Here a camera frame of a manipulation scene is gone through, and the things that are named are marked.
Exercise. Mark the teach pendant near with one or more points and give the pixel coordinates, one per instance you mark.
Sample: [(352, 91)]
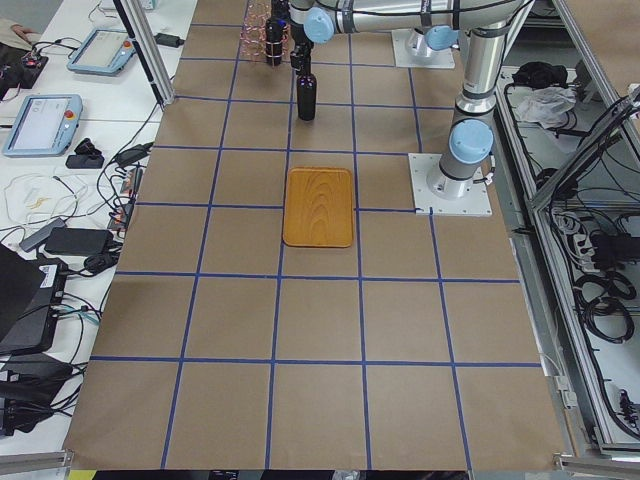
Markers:
[(45, 126)]

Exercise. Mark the teach pendant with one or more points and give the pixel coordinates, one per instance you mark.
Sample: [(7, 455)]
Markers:
[(45, 126), (105, 52)]

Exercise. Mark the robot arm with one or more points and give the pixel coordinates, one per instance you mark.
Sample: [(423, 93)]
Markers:
[(488, 23), (432, 37)]

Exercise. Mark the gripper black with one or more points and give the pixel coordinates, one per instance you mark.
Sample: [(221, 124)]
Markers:
[(301, 54)]

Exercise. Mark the teach pendant far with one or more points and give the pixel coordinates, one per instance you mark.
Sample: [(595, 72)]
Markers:
[(105, 52)]

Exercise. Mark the black laptop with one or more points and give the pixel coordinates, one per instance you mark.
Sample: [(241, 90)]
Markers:
[(30, 292)]

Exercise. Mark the black power brick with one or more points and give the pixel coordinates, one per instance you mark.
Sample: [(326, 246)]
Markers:
[(77, 241)]

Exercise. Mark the aluminium frame post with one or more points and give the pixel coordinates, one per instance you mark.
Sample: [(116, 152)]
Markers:
[(137, 26)]

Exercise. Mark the black power adapter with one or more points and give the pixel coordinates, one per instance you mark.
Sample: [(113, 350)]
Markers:
[(168, 40)]

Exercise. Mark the copper wire bottle basket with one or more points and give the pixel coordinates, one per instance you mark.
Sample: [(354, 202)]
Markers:
[(253, 34)]

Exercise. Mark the wooden serving tray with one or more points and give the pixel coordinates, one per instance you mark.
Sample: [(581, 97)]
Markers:
[(319, 208)]

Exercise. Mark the crumpled white cloth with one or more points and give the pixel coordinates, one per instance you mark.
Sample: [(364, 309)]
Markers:
[(548, 107)]

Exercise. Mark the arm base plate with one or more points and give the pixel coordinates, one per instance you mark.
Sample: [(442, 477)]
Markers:
[(436, 194), (402, 58)]

